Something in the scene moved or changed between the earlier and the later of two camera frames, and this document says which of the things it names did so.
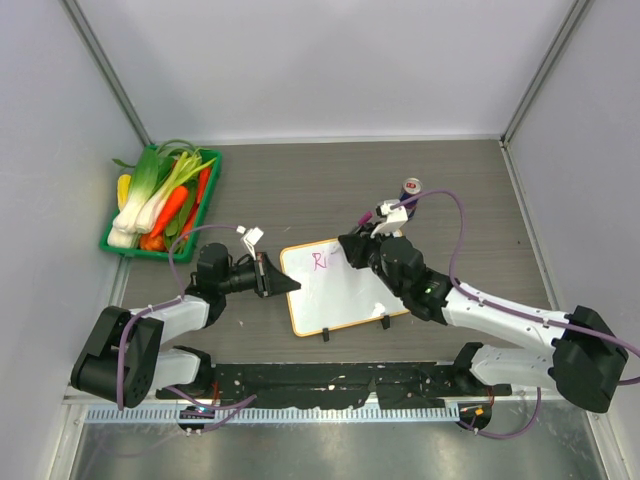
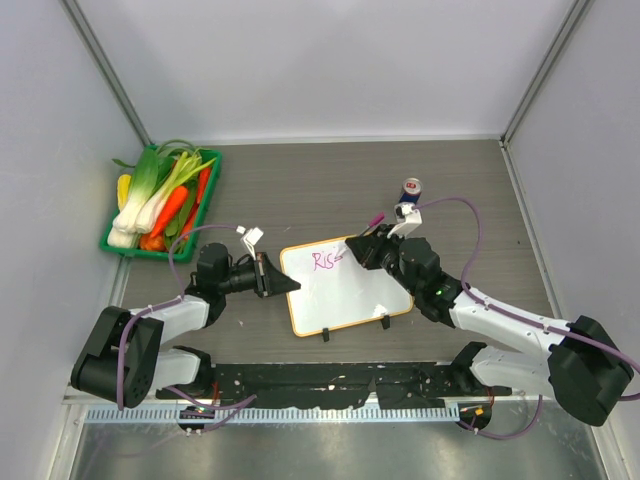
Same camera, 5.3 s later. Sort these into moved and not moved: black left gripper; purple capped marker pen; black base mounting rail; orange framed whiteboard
Moved: purple capped marker pen
Not moved: black base mounting rail; black left gripper; orange framed whiteboard
